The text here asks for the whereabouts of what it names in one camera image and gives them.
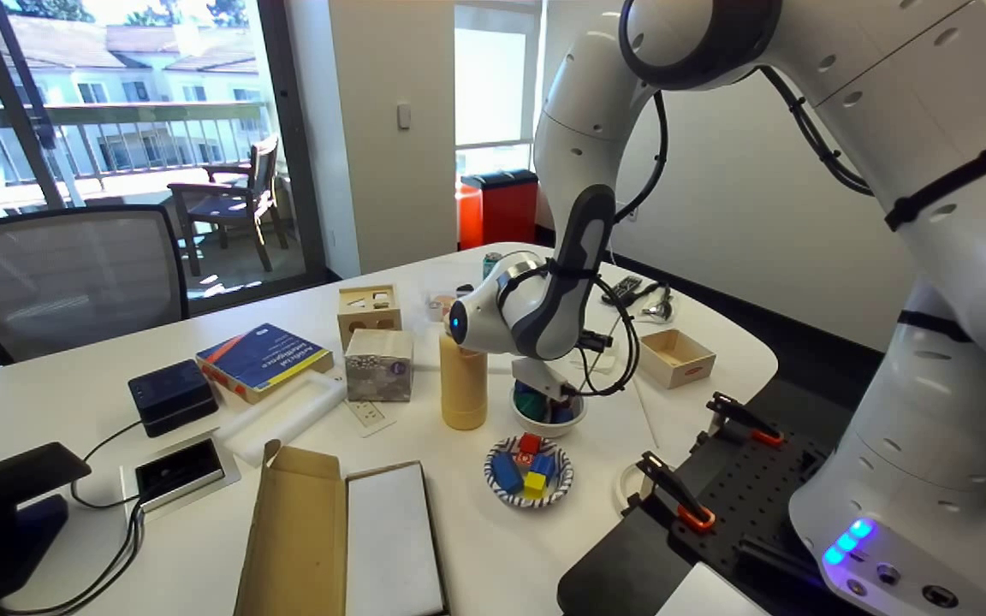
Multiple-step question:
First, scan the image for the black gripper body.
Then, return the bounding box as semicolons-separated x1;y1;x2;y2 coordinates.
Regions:
511;352;582;402

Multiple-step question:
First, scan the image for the white bowl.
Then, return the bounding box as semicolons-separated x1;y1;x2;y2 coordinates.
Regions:
506;379;588;441

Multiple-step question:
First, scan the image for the bowl with red blue items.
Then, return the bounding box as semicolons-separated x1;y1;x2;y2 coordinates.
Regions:
484;430;574;515

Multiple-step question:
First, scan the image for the blue block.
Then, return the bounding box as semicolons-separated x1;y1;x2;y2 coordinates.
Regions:
491;451;524;494

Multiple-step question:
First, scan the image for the tan plastic bottle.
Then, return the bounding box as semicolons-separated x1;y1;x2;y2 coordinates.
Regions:
439;328;491;434

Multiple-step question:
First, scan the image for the open wooden tray box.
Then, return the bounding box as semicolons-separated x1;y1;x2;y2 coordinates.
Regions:
638;325;718;393

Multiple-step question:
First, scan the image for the black orange clamp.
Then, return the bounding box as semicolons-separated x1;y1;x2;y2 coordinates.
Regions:
705;390;790;451
632;449;721;539

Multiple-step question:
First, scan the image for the red storage bin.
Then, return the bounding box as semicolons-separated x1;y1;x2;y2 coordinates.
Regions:
457;169;546;253

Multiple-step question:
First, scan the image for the wooden shape sorter box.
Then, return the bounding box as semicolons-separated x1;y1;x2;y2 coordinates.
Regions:
337;281;403;347

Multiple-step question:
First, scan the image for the flat white box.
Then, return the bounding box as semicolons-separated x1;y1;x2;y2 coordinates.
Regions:
344;459;453;616

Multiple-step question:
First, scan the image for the white paper sheet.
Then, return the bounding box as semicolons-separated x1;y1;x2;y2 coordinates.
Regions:
653;557;772;616

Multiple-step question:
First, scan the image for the long white foam block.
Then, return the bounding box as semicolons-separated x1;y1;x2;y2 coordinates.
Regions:
215;372;348;468

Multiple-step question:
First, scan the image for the brown cardboard box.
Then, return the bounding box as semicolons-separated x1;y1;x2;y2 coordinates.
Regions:
228;438;348;616

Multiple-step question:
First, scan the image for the blue book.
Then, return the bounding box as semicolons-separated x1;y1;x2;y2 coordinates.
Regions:
196;321;337;398

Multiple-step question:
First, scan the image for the wooden patio chair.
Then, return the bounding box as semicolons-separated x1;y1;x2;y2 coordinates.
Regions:
203;135;297;269

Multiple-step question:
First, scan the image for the small black box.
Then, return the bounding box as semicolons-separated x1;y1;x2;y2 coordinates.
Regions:
128;355;224;441

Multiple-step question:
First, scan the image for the mesh office chair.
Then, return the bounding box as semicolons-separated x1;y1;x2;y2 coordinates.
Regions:
0;201;196;370

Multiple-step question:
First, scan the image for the balcony railing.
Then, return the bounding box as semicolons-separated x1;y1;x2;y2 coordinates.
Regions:
0;99;273;208

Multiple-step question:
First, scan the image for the small tablet monitor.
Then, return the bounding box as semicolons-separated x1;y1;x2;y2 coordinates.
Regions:
0;441;97;616

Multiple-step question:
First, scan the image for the white tape ring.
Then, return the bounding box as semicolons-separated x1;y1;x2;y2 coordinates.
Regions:
611;459;660;516

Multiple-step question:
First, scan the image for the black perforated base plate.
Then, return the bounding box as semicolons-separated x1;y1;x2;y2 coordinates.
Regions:
555;379;918;616

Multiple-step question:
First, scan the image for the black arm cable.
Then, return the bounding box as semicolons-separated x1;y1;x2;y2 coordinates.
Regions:
566;65;876;405

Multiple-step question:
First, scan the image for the black power cable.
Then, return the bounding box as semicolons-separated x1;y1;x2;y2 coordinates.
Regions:
65;418;147;515
0;501;143;616

